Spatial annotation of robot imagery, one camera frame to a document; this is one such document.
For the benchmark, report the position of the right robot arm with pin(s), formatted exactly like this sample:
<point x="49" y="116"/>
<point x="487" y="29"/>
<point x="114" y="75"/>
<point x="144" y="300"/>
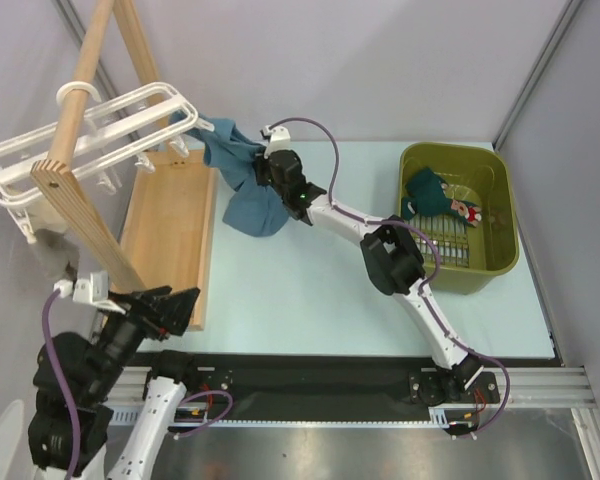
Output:
<point x="393" y="262"/>

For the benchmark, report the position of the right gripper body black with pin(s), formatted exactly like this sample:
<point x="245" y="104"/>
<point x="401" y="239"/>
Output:
<point x="265" y="170"/>

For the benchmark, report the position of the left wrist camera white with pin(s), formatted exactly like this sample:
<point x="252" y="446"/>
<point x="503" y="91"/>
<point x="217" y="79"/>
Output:
<point x="92" y="290"/>

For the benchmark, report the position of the aluminium rail frame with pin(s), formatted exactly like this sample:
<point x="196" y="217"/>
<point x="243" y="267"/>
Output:
<point x="527" y="388"/>

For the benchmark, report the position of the dark green sock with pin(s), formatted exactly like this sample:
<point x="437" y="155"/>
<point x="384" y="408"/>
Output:
<point x="425" y="196"/>

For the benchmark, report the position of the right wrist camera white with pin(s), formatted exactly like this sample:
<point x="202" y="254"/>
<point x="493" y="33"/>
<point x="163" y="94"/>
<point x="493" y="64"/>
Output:
<point x="277" y="139"/>

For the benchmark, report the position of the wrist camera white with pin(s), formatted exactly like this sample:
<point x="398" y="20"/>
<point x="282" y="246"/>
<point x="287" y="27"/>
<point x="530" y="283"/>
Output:
<point x="92" y="290"/>
<point x="277" y="139"/>

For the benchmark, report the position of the olive green plastic basket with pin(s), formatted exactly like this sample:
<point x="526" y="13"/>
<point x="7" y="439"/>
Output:
<point x="461" y="199"/>

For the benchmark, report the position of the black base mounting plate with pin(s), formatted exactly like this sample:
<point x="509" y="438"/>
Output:
<point x="316" y="389"/>

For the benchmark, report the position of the wooden drying rack frame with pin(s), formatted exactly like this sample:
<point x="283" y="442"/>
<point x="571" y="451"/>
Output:
<point x="168" y="229"/>

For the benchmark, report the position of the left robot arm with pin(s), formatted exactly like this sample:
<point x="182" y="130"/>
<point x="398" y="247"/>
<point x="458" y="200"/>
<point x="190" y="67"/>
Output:
<point x="67" y="436"/>

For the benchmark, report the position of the beige grey sock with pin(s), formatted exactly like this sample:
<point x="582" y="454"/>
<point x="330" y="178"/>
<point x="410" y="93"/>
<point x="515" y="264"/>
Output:
<point x="57" y="256"/>

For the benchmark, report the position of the green sock with reindeer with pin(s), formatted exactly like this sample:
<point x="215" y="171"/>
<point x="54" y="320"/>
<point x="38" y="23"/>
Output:
<point x="466" y="212"/>

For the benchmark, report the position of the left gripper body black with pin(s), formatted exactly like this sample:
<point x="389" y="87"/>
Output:
<point x="161" y="321"/>

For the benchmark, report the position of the white plastic clip hanger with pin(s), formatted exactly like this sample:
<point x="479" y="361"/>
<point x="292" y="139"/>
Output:
<point x="116" y="130"/>

